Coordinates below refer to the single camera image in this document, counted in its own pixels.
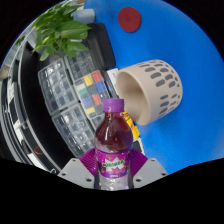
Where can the black box with white label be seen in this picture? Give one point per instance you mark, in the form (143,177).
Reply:
(112,83)

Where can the potted green plant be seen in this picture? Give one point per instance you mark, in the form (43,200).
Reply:
(61,31)

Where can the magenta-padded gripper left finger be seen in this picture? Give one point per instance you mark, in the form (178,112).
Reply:
(75,171)

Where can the clear bottle with purple cap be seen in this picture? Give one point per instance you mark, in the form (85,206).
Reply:
(112,140)

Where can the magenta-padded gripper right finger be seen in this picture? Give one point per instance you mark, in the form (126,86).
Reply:
(150,171)

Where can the flat round red coaster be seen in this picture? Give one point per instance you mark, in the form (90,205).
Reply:
(129,19)

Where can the beige mug with grey dashes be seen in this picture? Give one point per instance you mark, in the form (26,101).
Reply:
(160,90)

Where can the black flat box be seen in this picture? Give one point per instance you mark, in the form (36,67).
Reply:
(101,46)

